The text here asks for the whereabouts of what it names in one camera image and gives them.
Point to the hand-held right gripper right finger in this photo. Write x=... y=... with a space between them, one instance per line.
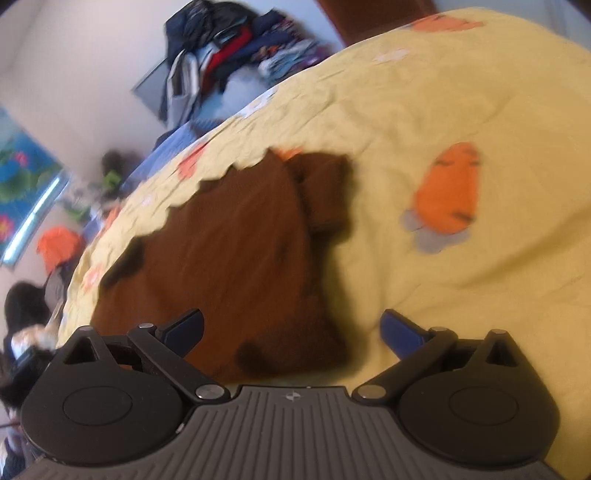
x=401 y=334

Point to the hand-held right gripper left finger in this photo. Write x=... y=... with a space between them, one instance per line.
x=182 y=333

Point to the brown knit sweater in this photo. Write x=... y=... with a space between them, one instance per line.
x=221 y=258

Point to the pile of clothes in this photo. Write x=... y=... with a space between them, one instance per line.
x=221 y=50

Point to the orange bag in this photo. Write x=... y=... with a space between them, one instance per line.
x=57 y=247

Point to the dark cloth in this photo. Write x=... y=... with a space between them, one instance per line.
x=27 y=307

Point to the green chair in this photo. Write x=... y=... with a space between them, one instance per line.
x=90 y=203

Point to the blue quilt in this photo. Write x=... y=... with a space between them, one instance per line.
x=161 y=152

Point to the dark plush toy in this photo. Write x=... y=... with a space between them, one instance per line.
x=115 y=164

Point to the yellow printed blanket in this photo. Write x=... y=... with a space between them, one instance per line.
x=461 y=115

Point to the grey framed panel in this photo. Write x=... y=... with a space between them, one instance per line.
x=150 y=90

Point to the brown wooden door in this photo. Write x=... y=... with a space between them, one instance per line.
x=369 y=18

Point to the lotus wall poster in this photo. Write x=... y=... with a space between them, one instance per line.
x=21 y=170

